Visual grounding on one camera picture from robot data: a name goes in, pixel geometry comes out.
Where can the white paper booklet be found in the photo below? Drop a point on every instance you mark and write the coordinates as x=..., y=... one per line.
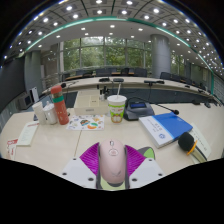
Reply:
x=28, y=132

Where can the ceiling lights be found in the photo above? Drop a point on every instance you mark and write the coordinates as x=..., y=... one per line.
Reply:
x=99, y=11

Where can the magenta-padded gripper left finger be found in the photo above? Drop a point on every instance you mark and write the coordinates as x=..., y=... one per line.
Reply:
x=88, y=163

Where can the red drink bottle green band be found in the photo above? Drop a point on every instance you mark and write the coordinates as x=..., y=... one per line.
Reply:
x=61, y=108

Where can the dark office chairs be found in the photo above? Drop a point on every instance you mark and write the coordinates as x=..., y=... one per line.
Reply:
x=165, y=76

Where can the colourful sticker sheet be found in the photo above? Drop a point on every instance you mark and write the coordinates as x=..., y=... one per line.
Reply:
x=85, y=122

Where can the green printed lidded paper cup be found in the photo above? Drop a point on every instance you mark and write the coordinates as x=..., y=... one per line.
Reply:
x=116, y=110

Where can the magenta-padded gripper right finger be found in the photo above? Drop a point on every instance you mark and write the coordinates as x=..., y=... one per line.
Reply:
x=136, y=163

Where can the black desk conference microphone unit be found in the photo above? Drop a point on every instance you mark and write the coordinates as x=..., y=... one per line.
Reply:
x=138, y=110

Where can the pink computer mouse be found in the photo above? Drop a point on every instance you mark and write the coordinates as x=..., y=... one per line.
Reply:
x=112, y=161

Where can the white paper sheet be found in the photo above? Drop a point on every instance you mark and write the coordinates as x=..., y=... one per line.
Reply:
x=204, y=141

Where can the white cardboard box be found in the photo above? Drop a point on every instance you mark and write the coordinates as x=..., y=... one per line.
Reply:
x=90, y=105

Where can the blue and white book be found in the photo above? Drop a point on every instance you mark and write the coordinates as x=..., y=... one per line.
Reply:
x=166, y=128

